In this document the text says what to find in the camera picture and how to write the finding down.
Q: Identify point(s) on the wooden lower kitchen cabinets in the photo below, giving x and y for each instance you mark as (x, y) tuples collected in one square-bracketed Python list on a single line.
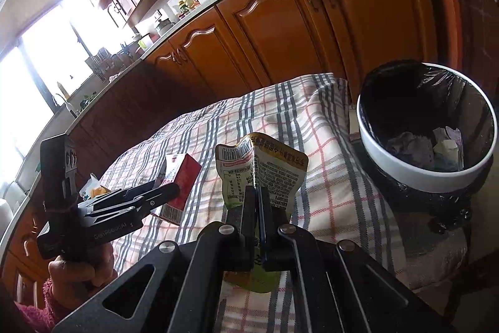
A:
[(234, 47)]

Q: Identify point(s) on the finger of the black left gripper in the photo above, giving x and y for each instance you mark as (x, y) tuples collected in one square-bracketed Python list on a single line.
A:
[(140, 200)]

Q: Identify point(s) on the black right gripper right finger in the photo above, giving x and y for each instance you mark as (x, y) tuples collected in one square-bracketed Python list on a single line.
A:
[(338, 287)]

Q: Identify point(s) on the person's left hand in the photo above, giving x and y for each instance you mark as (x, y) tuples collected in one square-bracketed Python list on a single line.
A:
[(73, 283)]

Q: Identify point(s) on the white trash bin black liner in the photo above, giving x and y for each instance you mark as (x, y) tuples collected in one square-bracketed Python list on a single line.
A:
[(429, 133)]

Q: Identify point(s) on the red white milk carton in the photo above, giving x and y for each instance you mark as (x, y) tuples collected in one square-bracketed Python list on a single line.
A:
[(180, 169)]

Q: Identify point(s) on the plaid tablecloth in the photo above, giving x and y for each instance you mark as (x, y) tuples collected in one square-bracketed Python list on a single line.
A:
[(291, 138)]

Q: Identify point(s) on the green yellow snack pouch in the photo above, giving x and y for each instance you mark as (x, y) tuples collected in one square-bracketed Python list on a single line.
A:
[(260, 179)]

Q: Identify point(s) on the yellow white plastic wrapper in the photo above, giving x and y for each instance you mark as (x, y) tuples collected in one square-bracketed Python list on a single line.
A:
[(93, 188)]

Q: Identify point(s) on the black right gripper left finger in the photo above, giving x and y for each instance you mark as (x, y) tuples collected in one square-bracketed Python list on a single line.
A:
[(174, 288)]

